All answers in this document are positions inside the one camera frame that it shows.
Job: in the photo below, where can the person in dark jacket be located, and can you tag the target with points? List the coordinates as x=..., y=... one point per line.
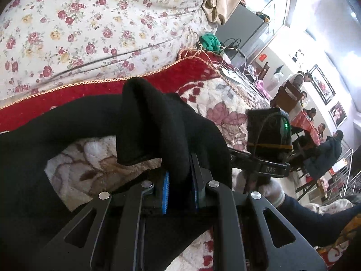
x=320, y=159

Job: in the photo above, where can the red white floral blanket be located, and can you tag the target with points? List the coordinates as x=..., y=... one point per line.
x=84, y=243

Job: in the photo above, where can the green yarn bundle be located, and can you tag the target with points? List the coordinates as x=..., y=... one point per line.
x=210, y=42

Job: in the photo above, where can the white gloved right hand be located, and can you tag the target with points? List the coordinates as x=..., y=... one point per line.
x=271, y=190

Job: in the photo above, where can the floral quilt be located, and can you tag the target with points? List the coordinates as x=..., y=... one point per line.
x=46, y=44

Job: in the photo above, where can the dark sleeved right forearm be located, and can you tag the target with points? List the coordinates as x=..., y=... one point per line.
x=319, y=230

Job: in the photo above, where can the framed picture upper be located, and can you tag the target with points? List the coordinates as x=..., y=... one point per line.
x=321, y=84

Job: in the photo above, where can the framed picture lower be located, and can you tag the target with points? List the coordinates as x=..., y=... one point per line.
x=337, y=114

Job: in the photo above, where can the black pants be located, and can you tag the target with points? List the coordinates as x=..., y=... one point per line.
x=140, y=124

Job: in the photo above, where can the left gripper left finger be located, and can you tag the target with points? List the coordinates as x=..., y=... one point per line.
x=133, y=203

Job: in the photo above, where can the framed picture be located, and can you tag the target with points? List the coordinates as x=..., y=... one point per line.
x=337, y=114
x=321, y=84

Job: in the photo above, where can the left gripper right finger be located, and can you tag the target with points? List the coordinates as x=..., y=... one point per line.
x=218, y=200

